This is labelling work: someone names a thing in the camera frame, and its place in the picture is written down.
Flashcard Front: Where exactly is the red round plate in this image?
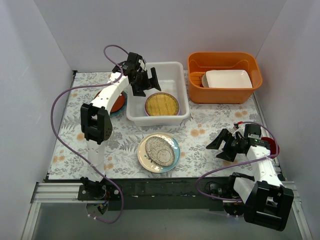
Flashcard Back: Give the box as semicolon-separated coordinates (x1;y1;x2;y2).
91;89;126;114

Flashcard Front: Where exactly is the yellow woven bamboo plate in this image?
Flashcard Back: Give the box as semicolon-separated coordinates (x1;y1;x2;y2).
145;92;180;117

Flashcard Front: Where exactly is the pink plate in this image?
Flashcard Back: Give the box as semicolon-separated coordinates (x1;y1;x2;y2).
144;92;181;117

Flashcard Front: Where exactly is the teal scalloped plate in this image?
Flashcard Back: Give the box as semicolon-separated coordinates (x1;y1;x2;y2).
110;92;128;117

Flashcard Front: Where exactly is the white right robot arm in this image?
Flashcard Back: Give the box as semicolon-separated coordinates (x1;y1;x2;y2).
206;121;294;231

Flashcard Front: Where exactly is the white plastic bin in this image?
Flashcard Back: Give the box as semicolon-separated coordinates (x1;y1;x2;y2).
125;61;190;127

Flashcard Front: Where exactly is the red bowl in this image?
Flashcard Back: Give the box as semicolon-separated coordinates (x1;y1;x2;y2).
260;137;276;156

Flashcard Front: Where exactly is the orange plastic basket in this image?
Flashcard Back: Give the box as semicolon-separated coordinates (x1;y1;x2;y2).
187;52;263;104

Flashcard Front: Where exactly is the round cream dish in basket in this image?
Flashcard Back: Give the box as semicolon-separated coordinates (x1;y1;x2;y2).
201;74;209;88

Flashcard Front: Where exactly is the white rectangular dish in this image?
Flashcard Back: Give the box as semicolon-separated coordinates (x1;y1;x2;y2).
205;69;253;89

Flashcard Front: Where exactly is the speckled grey oval plate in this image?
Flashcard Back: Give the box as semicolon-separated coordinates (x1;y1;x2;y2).
145;136;175;167

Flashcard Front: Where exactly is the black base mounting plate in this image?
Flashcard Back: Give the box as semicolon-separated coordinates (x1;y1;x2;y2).
77;176;260;211

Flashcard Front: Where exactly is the cream and blue plate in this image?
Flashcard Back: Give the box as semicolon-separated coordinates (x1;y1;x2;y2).
137;132;181;174

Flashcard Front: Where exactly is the floral table mat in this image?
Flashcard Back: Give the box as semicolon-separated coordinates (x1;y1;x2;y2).
48;72;262;180

